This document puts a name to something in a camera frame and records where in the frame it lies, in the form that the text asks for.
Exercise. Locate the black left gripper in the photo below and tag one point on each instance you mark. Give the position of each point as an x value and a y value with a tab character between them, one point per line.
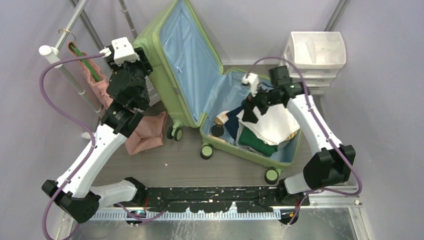
142	62

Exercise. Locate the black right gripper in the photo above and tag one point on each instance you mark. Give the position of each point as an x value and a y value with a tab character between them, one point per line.
249	105

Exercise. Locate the green ribbed hard-shell suitcase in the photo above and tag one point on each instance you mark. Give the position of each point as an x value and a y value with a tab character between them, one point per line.
190	80

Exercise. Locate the white perforated plastic basket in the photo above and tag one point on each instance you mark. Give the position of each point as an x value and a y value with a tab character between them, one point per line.
154	97

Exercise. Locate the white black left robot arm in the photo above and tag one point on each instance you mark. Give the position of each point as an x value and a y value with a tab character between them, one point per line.
73	191

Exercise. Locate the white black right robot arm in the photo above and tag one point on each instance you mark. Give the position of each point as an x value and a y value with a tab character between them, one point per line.
331	160

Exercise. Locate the navy blue folded garment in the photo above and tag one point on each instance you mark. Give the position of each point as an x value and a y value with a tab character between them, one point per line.
232	124

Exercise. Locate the dark green folded garment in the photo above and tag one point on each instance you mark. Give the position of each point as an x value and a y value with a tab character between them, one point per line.
248	138

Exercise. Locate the yellow white striped garment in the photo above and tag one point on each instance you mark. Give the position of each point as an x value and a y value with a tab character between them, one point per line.
291	136

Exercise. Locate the black round jar lid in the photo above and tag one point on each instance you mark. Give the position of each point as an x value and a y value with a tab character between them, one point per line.
217	130

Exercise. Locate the pink cloth garment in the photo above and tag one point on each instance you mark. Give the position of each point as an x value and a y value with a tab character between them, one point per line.
149	132

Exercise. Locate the green clothes hanger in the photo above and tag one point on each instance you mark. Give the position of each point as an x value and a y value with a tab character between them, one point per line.
85	61

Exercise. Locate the white plastic drawer organizer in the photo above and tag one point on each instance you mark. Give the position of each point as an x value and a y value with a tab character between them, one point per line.
319	55

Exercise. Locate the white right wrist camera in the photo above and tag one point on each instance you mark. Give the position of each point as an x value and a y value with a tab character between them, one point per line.
252	80

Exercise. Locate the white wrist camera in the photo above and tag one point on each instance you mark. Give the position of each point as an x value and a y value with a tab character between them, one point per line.
252	80
121	51

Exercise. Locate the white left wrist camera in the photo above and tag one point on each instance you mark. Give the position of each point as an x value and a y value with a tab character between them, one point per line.
121	51

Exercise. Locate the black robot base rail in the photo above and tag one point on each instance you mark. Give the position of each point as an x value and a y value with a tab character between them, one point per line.
214	203

